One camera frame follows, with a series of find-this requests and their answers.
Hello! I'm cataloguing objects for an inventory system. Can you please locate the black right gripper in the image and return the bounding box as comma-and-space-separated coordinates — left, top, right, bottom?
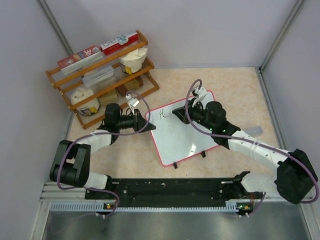
173, 97, 216, 132

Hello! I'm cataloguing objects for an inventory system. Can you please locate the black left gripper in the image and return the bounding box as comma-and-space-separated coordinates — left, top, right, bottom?
116, 109, 156, 134

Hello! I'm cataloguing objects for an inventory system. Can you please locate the pink framed whiteboard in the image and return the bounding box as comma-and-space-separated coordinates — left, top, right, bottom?
145, 98, 218, 167

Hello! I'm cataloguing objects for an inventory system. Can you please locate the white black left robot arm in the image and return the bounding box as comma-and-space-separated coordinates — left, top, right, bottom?
49, 103, 156, 199

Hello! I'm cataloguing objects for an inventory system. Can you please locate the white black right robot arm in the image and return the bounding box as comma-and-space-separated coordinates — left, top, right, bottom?
172, 99, 318, 204

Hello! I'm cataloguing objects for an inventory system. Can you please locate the brown block right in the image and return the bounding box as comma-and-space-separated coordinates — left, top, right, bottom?
116, 76, 144, 97

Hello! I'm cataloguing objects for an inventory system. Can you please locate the tan block left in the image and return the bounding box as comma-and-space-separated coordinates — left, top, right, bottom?
98, 89, 119, 106

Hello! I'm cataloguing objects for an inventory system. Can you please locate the orange wooden shelf rack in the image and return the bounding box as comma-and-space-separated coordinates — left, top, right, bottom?
45, 30, 160, 129

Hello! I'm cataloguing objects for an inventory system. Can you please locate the white bag lower shelf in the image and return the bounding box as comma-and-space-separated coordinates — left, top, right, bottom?
70, 87, 100, 117

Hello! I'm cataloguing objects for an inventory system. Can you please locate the white bag shelf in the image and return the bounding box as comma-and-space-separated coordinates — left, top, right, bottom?
119, 47, 148, 75
70, 87, 100, 117

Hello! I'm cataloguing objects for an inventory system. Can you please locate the white bag upper shelf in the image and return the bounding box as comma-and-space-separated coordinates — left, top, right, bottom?
119, 47, 148, 75

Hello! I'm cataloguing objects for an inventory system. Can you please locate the clear plastic box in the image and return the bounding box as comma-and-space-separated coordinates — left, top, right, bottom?
81, 65, 114, 88

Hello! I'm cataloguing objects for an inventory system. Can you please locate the red foil box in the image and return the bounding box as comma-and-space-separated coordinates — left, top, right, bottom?
99, 31, 139, 56

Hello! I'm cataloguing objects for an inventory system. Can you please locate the red white wrap box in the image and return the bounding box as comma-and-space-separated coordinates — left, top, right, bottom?
57, 45, 103, 75

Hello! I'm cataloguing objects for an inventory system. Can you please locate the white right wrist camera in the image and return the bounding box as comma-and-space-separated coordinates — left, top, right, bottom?
192, 87, 207, 106

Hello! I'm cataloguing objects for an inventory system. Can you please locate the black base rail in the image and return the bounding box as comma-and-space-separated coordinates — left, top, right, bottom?
84, 177, 253, 208

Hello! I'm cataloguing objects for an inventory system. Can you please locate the grey slotted cable duct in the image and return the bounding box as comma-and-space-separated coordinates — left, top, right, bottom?
50, 201, 251, 213

